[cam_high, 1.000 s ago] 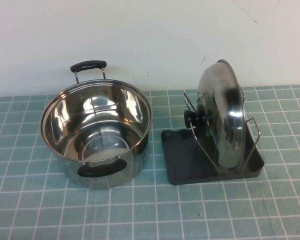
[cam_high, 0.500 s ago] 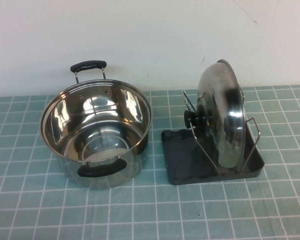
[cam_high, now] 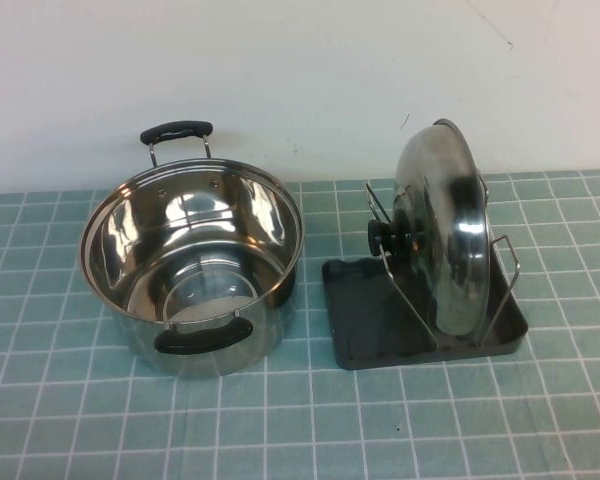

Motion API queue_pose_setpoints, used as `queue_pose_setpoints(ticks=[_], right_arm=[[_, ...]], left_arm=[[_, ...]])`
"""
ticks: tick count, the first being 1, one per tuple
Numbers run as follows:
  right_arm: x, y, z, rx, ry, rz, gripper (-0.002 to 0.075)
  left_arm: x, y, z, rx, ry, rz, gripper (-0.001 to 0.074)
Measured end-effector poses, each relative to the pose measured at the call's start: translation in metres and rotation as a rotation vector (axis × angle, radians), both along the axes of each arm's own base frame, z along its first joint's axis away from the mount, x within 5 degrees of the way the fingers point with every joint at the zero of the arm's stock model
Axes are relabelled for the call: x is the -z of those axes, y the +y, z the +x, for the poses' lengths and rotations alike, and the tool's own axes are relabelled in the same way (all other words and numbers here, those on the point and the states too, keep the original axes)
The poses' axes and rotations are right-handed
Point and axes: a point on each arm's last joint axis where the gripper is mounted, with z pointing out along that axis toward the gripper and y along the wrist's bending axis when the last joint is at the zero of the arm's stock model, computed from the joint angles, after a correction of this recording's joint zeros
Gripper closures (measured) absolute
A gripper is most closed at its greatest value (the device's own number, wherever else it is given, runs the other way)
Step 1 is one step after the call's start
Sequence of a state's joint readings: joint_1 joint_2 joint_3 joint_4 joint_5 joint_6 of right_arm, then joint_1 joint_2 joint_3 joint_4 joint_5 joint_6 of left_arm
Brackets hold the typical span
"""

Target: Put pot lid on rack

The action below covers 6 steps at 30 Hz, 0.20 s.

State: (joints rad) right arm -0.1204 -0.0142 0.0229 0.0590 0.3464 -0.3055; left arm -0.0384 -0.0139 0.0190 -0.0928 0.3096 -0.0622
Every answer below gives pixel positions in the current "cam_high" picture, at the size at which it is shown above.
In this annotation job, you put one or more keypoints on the stainless steel pot lid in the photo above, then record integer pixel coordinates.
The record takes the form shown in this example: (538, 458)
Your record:
(455, 260)

